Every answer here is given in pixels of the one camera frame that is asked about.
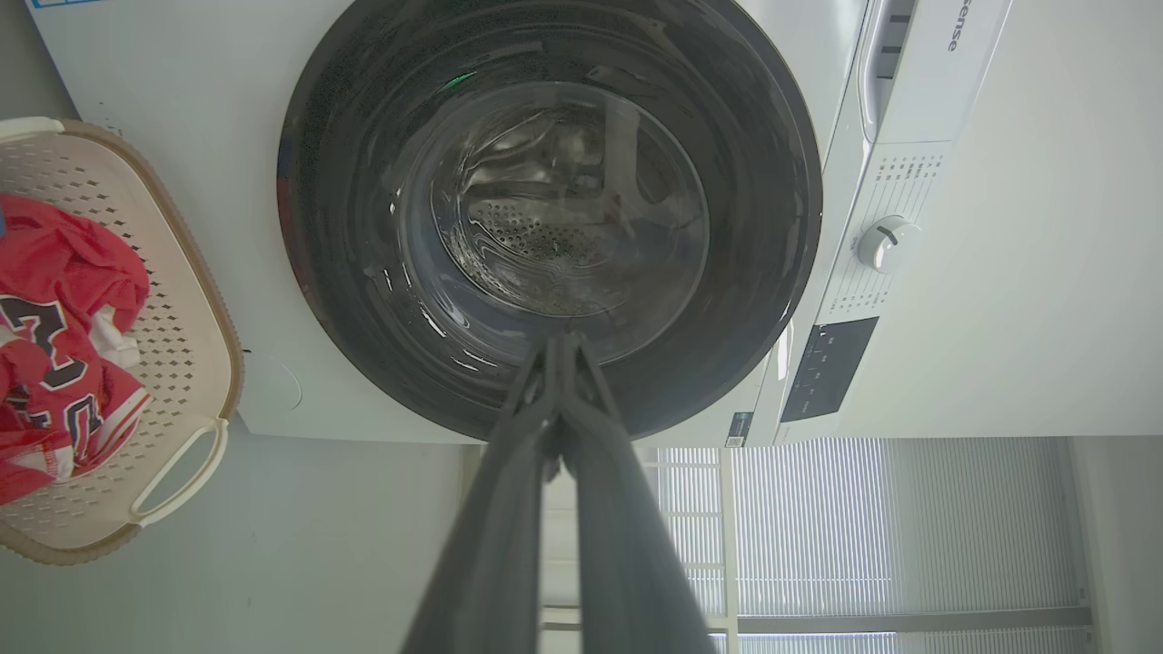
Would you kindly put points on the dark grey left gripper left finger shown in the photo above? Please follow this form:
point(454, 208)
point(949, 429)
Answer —
point(495, 545)

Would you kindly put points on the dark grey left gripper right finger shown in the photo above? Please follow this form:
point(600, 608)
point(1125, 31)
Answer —
point(627, 563)

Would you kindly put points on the round black glass washer door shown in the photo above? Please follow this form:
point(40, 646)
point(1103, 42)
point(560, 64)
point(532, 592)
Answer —
point(345, 227)

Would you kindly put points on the white front-load washing machine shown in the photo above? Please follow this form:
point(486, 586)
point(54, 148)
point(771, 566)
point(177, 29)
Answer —
point(227, 91)

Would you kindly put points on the small corner sticker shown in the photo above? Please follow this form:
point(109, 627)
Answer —
point(739, 429)

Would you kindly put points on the white window blinds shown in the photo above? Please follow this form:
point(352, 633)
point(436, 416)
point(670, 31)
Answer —
point(818, 527)

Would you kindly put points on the round filter cover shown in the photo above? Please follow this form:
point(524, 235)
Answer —
point(277, 386)

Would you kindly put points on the black washer display panel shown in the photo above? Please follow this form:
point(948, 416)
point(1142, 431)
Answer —
point(829, 368)

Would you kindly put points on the steel perforated washer drum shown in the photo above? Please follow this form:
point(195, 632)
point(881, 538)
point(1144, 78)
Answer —
point(554, 236)

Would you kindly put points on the cream perforated laundry basket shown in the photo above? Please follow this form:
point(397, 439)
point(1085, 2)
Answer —
point(186, 318)

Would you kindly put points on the white round control knob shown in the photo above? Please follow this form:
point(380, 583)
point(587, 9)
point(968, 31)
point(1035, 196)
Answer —
point(888, 244)

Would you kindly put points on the red numbered jersey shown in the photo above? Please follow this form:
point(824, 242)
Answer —
point(64, 263)

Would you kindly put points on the white detergent drawer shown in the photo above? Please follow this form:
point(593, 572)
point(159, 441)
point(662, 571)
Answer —
point(886, 64)

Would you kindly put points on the blue energy label sticker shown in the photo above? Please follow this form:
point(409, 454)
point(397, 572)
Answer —
point(64, 3)

